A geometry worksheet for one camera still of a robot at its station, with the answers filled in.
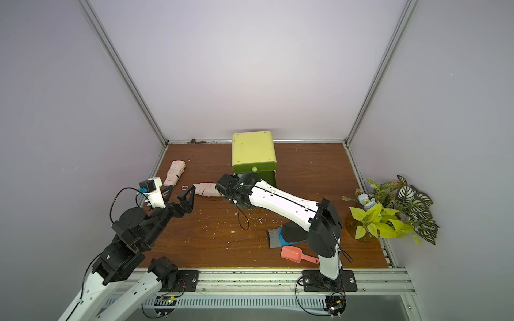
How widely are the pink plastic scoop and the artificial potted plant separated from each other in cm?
22

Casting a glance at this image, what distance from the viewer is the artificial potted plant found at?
0.64 meters

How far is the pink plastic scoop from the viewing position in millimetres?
772
